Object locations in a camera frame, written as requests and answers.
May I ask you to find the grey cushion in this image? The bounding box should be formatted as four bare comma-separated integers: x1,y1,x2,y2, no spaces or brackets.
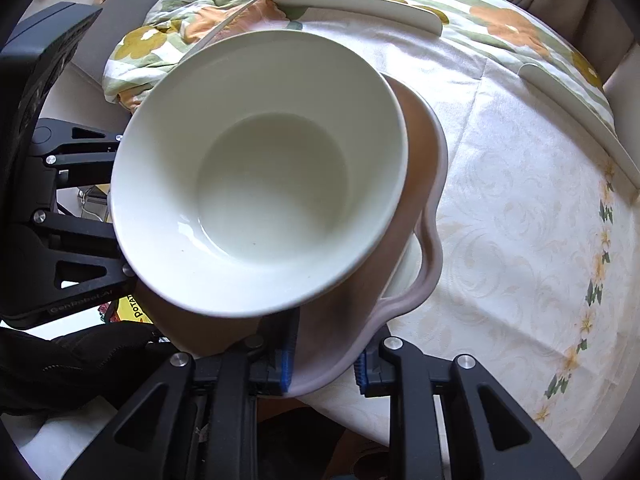
20,0,241,126

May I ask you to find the yellow packet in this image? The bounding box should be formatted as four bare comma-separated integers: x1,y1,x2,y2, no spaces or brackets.
107,292,156,323

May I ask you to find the pink bowl with wavy rim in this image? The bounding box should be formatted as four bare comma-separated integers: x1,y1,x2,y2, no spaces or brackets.
150,72,447,397

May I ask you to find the cream floral tablecloth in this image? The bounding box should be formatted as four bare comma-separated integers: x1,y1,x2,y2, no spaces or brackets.
290,20,633,471

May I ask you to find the person's left hand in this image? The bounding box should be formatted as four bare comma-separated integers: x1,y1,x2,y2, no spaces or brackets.
0,322,173,417

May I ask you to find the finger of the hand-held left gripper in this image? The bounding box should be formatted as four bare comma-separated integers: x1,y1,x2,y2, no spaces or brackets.
32,117,124,186
0,210,138,328

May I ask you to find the floral blanket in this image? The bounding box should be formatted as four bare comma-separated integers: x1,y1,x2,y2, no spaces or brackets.
102,0,616,133

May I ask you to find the white raised table rim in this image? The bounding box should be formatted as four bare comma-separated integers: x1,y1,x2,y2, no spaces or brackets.
200,0,640,188

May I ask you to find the brown curtain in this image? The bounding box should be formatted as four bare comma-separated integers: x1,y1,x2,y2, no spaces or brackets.
505,0,631,91

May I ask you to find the dark cloth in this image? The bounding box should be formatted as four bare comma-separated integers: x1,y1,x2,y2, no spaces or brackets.
257,397,391,480

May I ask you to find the plain white bowl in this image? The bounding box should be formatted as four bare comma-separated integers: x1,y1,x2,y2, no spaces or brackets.
107,29,410,317

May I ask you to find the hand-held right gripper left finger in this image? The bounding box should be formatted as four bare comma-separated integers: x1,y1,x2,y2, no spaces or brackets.
92,307,302,480

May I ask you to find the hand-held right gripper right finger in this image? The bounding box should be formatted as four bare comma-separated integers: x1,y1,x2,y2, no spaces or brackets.
352,335,583,480

